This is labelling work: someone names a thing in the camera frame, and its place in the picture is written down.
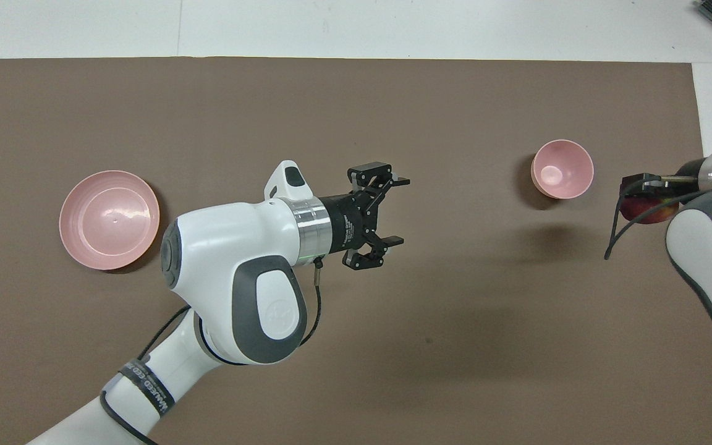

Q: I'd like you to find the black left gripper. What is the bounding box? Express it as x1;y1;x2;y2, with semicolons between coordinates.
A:
321;162;410;271

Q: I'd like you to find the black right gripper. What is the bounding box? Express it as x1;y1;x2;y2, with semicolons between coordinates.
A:
622;158;712;198

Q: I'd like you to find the dark red apple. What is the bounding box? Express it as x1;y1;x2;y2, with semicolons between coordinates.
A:
619;195;679;225

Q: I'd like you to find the pink bowl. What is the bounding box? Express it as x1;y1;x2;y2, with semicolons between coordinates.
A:
531;140;595;200

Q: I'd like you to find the pink plate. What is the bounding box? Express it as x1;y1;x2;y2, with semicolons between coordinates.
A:
59;171;161;271

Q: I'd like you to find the brown table mat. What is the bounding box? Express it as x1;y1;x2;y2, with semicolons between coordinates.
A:
0;57;712;445

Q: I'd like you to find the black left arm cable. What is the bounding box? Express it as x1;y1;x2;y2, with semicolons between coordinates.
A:
100;258;324;445

